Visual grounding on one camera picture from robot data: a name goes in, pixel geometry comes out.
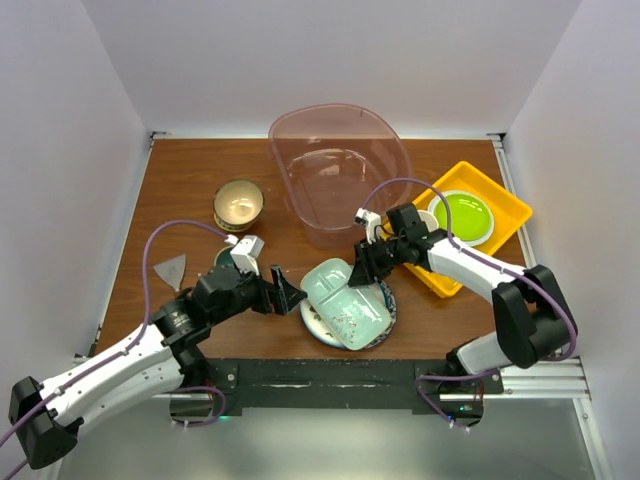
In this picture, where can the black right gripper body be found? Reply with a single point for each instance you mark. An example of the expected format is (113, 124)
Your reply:
(386, 254)

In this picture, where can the clear pink plastic bin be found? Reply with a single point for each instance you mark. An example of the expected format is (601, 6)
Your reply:
(331, 158)

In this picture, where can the teal ceramic mug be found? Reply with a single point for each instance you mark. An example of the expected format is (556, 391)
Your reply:
(224, 257)

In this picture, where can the pale green divided dish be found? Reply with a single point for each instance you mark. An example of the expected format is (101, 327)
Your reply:
(328, 293)

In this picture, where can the lime green plate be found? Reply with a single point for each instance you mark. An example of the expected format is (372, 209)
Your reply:
(471, 218)

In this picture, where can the black mounting base plate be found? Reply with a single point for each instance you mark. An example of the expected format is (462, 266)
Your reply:
(334, 384)

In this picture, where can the yellow plastic tray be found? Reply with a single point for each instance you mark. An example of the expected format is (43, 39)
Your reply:
(510, 214)

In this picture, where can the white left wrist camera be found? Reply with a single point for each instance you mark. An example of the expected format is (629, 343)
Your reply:
(244, 252)

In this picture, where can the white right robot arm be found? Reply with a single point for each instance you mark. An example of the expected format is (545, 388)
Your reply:
(532, 319)

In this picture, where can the blue patterned bottom plate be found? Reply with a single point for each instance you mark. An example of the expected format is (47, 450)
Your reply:
(371, 316)

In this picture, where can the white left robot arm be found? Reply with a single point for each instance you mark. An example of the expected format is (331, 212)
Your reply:
(161, 355)

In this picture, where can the watermelon pattern plate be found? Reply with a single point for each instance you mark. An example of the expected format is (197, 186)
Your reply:
(317, 326)

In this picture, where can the spatula with wooden handle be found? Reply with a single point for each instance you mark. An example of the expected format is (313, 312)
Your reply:
(172, 271)

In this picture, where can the beige ceramic bowl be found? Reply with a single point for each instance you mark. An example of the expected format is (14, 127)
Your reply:
(237, 204)

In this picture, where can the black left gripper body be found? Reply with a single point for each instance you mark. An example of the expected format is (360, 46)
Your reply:
(250, 293)

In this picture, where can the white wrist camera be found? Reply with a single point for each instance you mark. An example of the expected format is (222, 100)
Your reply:
(369, 221)
(244, 252)

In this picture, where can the white rimmed plate under green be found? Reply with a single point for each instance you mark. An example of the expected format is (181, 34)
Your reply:
(438, 209)

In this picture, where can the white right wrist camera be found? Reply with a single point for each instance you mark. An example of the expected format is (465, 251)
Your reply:
(369, 221)

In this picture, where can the light blue white mug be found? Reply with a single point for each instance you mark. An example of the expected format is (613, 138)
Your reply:
(429, 220)

